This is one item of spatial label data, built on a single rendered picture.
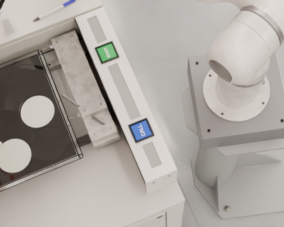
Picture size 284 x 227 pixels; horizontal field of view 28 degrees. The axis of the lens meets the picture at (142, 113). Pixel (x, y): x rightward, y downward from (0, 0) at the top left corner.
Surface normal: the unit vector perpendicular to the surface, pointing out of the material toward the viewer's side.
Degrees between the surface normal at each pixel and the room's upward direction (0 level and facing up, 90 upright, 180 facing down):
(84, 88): 0
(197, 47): 0
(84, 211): 0
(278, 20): 29
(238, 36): 14
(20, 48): 90
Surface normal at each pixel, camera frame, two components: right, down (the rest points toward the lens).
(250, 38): 0.07, -0.20
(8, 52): 0.38, 0.86
